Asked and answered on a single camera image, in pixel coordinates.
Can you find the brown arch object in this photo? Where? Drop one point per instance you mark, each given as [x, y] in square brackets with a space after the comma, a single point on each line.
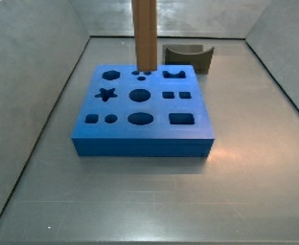
[146, 34]

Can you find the blue shape sorter block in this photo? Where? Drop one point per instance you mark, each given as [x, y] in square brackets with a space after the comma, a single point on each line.
[143, 114]

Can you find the dark grey curved holder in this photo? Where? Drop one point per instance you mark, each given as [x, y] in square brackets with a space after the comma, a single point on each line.
[181, 54]

